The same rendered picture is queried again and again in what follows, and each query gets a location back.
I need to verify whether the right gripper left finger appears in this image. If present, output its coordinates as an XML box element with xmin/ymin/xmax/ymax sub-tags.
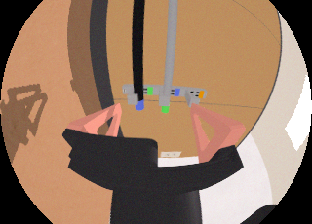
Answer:
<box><xmin>66</xmin><ymin>103</ymin><xmax>122</xmax><ymax>136</ymax></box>

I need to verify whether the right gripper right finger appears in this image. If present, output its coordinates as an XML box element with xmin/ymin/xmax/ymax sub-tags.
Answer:
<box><xmin>190</xmin><ymin>103</ymin><xmax>246</xmax><ymax>163</ymax></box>

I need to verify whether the large brown wooden panel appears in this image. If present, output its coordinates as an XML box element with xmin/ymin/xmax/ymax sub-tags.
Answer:
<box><xmin>90</xmin><ymin>0</ymin><xmax>282</xmax><ymax>158</ymax></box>

